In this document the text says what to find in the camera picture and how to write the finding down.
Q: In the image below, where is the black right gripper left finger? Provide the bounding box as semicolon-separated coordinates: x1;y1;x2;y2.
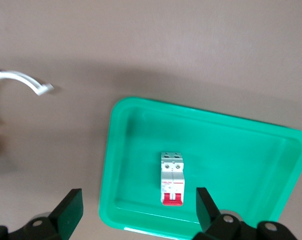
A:
0;188;84;240

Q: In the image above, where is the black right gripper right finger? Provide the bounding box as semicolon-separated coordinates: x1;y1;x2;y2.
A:
194;187;298;240

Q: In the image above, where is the white red circuit breaker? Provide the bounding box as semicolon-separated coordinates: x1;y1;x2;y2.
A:
160;151;185;207

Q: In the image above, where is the green plastic tray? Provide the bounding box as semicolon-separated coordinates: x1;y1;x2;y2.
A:
97;96;302;240

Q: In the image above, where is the white semicircular pipe clamp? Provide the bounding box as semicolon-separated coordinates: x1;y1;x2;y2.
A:
0;66;54;126

